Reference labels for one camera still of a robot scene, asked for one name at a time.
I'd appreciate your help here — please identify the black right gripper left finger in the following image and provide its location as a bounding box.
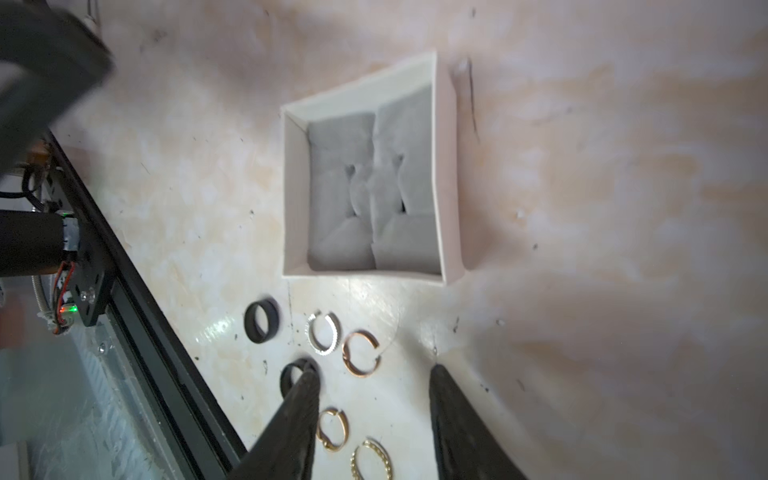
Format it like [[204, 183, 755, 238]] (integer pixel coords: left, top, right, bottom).
[[227, 369, 320, 480]]

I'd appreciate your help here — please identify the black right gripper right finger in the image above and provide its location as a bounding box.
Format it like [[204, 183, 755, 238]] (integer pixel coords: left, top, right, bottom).
[[429, 364, 525, 479]]

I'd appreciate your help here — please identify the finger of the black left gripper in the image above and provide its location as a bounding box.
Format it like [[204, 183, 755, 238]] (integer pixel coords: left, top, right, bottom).
[[1, 1, 114, 173]]

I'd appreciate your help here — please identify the black ring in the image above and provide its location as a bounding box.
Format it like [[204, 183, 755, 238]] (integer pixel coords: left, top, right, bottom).
[[243, 297, 282, 346], [278, 358, 322, 400]]

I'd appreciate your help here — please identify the rose gold ring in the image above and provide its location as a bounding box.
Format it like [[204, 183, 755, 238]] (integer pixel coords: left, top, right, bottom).
[[340, 329, 383, 379]]

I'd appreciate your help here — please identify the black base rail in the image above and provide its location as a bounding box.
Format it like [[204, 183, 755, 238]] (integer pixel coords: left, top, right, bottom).
[[44, 132, 246, 479]]

